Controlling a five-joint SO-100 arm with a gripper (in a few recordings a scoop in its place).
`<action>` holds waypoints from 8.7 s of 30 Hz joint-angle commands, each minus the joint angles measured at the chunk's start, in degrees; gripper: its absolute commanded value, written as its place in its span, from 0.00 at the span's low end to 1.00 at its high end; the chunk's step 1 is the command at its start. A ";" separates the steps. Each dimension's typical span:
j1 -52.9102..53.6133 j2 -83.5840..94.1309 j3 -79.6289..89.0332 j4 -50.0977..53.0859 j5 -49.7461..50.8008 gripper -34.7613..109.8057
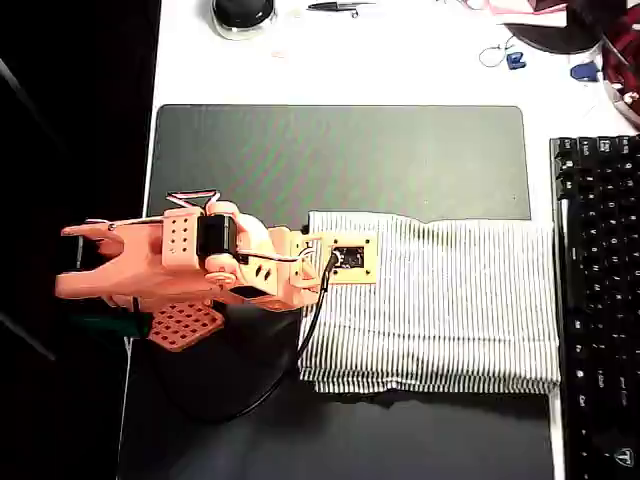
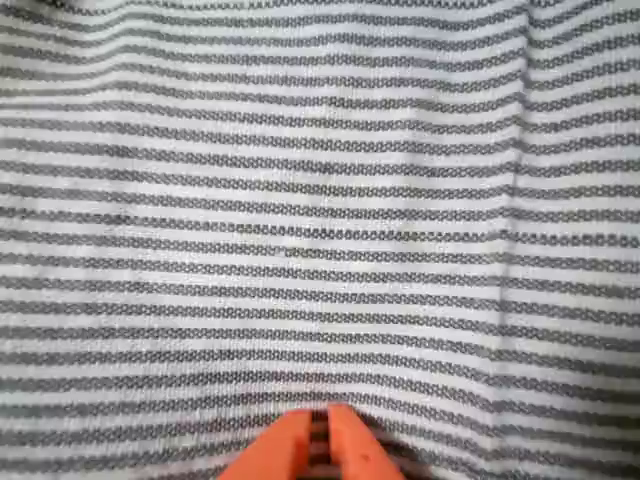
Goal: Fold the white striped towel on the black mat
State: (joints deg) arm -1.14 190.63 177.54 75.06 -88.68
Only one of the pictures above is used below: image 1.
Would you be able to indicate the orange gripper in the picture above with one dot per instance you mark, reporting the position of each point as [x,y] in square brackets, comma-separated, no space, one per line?
[294,272]

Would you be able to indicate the striped grey cloth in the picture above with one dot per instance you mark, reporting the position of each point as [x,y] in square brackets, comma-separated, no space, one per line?
[450,300]

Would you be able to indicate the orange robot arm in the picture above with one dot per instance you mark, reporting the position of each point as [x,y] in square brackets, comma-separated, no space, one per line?
[140,250]

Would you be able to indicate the dark grey desk mat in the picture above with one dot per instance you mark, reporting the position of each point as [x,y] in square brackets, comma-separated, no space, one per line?
[300,160]

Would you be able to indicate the small beige scrap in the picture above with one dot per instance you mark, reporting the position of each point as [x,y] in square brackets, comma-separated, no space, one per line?
[279,54]

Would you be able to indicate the black and silver mouse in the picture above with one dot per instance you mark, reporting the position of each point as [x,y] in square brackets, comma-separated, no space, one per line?
[240,12]

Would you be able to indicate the black tweezers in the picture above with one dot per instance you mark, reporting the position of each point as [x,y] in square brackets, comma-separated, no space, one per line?
[325,6]

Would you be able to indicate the black keyboard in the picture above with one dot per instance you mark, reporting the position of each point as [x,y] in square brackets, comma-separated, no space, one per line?
[600,300]

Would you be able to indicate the small blue clip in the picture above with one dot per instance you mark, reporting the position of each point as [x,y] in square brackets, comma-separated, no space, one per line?
[514,61]

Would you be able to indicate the pink paper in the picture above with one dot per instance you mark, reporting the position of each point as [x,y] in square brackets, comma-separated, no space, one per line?
[505,7]

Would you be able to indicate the black round object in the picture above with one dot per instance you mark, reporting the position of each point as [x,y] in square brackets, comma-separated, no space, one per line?
[550,37]

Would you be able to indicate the blue plastic piece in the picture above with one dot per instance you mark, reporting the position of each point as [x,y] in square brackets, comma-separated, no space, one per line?
[582,71]

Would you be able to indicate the dark red fabric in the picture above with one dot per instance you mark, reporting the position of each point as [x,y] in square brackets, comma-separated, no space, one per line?
[625,40]

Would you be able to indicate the orange framed wrist camera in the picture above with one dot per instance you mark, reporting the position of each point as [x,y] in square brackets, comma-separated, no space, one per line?
[350,240]

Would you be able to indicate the orange perforated base plate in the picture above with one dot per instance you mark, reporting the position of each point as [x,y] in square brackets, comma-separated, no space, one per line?
[185,325]

